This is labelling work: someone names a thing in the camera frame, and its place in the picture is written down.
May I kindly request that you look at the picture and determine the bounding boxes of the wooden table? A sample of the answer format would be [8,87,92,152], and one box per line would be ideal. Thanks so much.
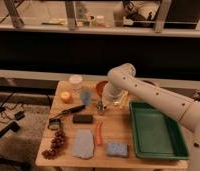
[36,81,187,170]

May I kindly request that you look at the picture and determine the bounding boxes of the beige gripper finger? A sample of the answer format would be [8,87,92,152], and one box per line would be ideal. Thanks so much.
[103,101,112,109]

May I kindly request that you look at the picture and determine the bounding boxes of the bunch of red grapes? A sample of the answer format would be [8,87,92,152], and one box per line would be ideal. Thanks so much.
[42,130,66,160]

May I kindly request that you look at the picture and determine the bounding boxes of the green plastic tray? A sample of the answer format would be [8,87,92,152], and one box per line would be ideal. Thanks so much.
[129,101,189,160]

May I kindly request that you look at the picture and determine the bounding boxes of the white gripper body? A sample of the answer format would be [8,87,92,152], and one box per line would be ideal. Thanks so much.
[102,82,122,103]

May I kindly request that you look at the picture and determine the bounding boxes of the dark rectangular block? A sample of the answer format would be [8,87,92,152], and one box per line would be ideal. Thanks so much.
[73,115,93,124]

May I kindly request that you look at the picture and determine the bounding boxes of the blue glass cup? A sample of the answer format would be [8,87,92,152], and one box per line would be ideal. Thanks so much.
[80,91,91,105]

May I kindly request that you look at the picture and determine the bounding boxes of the black cables on floor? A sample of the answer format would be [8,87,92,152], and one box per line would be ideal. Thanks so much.
[0,92,27,134]

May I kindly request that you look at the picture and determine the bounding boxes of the grey blue cloth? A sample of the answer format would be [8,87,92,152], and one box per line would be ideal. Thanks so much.
[72,129,94,159]

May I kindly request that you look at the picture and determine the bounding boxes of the orange carrot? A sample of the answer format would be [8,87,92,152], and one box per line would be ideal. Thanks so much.
[95,122,103,146]

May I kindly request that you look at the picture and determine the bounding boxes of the person in background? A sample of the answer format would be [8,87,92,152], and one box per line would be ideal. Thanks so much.
[113,0,160,27]

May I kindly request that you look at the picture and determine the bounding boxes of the white plastic cup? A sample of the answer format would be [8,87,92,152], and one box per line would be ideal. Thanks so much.
[69,74,83,95]

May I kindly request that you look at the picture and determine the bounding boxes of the red bowl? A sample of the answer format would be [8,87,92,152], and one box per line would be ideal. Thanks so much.
[95,81,107,97]

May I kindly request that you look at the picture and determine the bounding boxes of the orange fruit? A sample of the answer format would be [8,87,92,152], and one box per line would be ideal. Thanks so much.
[60,91,72,103]

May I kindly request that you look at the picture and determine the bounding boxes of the black handled knife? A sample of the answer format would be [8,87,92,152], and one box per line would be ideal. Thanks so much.
[50,105,86,119]

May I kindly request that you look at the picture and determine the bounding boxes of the blue sponge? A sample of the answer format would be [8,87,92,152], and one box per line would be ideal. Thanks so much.
[106,143,128,157]

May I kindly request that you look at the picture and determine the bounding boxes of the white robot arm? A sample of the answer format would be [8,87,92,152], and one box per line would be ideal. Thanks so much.
[102,63,200,171]

